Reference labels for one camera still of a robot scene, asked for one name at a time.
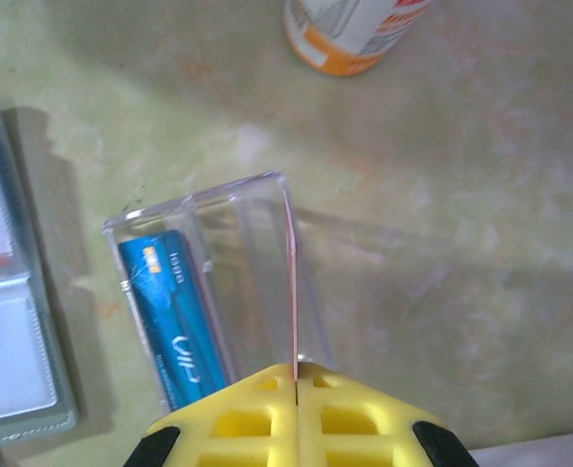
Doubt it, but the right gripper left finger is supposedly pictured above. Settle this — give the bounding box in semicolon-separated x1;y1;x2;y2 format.
122;362;301;467

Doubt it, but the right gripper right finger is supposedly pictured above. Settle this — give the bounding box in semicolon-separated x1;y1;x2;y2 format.
295;362;483;467

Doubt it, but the blue VIP credit card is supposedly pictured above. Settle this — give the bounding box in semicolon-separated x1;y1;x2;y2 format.
117;229;230;411

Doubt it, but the red credit card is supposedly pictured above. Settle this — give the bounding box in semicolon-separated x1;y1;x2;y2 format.
282;188;303;381

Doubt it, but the clear acrylic box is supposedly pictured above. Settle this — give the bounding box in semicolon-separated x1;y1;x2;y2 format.
101;169;337;415

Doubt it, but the orange-capped pill bottle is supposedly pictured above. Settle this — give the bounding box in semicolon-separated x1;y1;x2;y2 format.
282;0;434;78

